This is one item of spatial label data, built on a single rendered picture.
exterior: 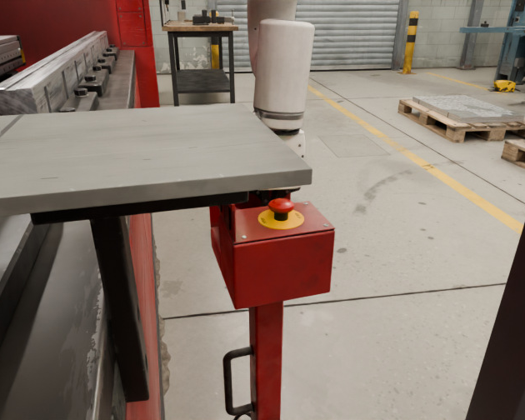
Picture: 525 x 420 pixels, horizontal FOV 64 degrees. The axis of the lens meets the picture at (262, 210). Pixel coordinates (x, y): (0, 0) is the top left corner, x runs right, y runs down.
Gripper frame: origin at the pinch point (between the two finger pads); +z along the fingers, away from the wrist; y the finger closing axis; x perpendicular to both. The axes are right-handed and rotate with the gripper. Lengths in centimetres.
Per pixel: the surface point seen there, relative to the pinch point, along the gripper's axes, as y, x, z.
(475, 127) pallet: 265, 230, 39
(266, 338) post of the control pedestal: -0.9, -7.8, 22.4
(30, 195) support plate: -28, -45, -23
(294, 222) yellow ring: 0.1, -11.7, -3.6
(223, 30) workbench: 72, 384, -18
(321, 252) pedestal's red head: 3.6, -15.1, 0.1
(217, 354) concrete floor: 2, 44, 75
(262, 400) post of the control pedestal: -0.3, -7.8, 38.4
